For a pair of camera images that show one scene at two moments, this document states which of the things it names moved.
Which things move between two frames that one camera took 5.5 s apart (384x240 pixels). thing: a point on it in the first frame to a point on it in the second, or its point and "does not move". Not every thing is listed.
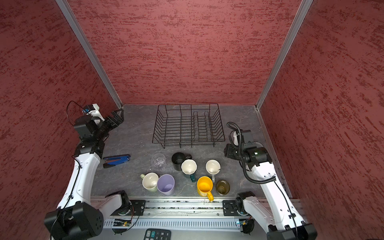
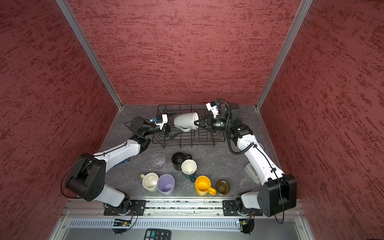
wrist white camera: x=93 y=110 to x=165 y=119
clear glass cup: x=158 y=161 does not move
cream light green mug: x=149 y=181 does not move
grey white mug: x=213 y=167 to x=186 y=122
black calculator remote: x=155 y=234 does not move
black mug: x=178 y=158 does not move
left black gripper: x=120 y=119 to x=167 y=130
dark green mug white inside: x=188 y=167 does not move
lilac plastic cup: x=166 y=184 does not move
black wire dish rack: x=188 y=124 does not move
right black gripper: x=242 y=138 to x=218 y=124
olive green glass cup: x=222 y=187 does not move
